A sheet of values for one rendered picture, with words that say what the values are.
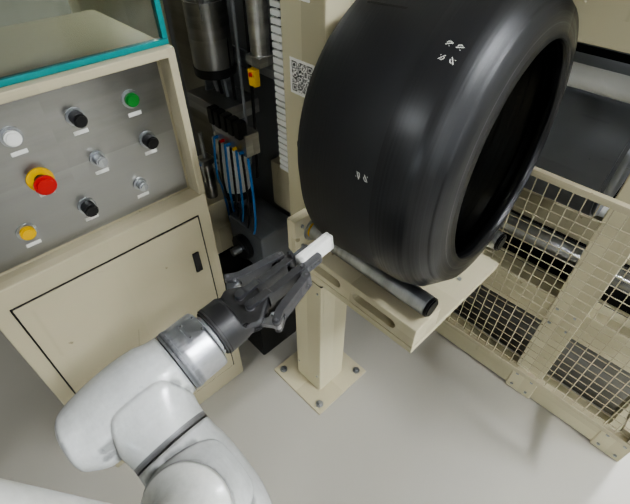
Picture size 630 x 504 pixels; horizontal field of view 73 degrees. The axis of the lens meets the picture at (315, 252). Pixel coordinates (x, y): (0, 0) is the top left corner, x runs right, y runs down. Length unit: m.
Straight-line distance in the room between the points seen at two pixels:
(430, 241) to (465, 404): 1.25
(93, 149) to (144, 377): 0.62
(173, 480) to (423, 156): 0.48
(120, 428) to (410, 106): 0.53
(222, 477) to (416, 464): 1.24
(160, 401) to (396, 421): 1.29
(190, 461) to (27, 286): 0.69
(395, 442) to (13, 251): 1.33
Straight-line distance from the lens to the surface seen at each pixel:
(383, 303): 0.93
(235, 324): 0.59
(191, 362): 0.58
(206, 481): 0.52
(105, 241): 1.12
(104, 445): 0.58
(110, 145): 1.08
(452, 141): 0.60
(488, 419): 1.85
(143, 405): 0.57
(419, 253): 0.68
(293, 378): 1.80
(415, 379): 1.86
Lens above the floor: 1.57
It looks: 44 degrees down
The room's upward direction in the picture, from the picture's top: straight up
